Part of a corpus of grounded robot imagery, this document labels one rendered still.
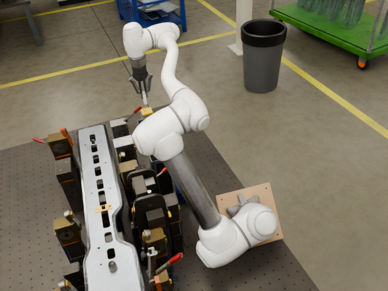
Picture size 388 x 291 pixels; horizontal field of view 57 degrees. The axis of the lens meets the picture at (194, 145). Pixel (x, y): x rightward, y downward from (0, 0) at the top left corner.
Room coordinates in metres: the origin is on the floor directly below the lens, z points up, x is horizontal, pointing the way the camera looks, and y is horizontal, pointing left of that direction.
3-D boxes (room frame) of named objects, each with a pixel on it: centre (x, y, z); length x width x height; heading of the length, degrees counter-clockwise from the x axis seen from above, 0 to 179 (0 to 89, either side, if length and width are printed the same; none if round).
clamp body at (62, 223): (1.05, 0.62, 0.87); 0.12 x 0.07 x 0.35; 104
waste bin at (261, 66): (3.82, -0.87, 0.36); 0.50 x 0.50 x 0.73
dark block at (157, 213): (0.99, 0.19, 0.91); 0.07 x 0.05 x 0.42; 104
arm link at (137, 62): (1.72, 0.25, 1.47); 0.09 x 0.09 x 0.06
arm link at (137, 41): (1.72, 0.24, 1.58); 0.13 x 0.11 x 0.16; 118
